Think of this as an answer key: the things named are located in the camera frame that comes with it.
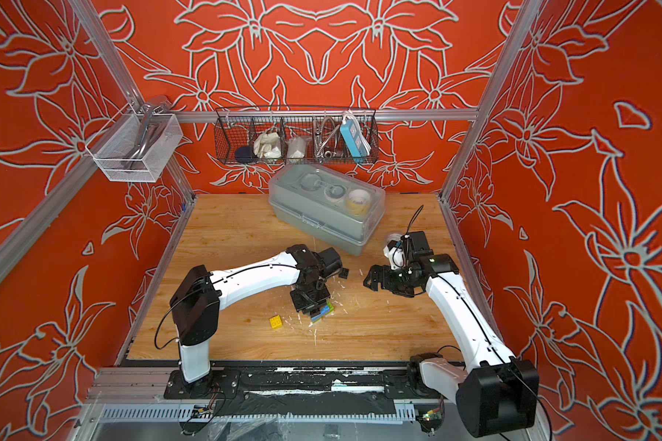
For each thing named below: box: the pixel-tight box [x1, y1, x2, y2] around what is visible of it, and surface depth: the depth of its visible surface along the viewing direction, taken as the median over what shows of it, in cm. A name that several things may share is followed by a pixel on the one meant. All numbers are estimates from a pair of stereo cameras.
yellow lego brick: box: [269, 314, 284, 329], surface depth 85 cm
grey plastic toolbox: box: [268, 163, 387, 258], surface depth 97 cm
